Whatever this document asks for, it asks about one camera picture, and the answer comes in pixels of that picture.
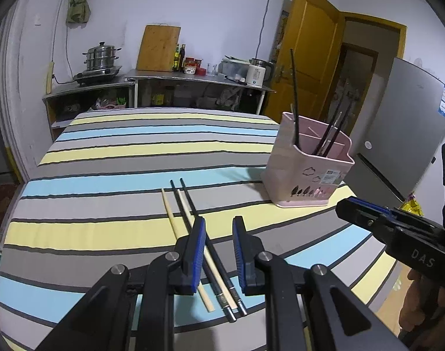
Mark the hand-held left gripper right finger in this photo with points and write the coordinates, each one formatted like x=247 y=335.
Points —
x=239 y=252

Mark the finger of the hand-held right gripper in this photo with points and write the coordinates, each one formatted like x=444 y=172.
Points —
x=358 y=217
x=370 y=205

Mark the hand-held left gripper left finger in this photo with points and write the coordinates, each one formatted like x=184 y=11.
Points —
x=197 y=252

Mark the beige wooden chopstick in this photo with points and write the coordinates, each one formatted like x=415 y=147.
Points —
x=219 y=275
x=175 y=226

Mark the pink plastic utensil holder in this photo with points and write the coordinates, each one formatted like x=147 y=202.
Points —
x=303 y=175

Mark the person's right hand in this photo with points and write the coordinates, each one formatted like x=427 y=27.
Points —
x=427 y=307

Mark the yellow snack packet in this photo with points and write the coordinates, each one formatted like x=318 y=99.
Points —
x=412 y=204

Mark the grey refrigerator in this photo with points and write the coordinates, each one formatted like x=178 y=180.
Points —
x=405 y=128

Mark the striped tablecloth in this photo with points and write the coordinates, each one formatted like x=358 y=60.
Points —
x=116 y=190

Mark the yellow wooden door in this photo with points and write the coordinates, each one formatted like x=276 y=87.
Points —
x=306 y=55

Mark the white electric kettle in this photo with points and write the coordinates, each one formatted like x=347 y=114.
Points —
x=255 y=75

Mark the steel kitchen counter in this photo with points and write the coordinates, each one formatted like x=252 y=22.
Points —
x=193 y=77

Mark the clear drinking glass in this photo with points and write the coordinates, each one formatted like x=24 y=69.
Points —
x=212 y=70

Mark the white jar with red label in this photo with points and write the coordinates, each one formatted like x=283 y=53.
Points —
x=190 y=68

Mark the grey plastic storage box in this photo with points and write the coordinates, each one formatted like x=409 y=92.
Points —
x=231 y=67

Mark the dark sauce bottle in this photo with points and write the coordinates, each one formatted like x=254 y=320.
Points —
x=183 y=59

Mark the steel stove stand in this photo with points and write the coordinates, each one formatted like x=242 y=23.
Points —
x=50 y=113

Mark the steel cooktop stove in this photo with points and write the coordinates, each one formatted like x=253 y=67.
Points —
x=98 y=75

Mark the wooden cutting board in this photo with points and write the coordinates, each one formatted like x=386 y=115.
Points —
x=158 y=49

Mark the steel steamer pot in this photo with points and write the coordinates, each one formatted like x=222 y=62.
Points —
x=101 y=58

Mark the yellow door frame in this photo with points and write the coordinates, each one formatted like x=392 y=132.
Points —
x=376 y=22

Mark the wall poster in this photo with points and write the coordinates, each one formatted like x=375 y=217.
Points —
x=281 y=29

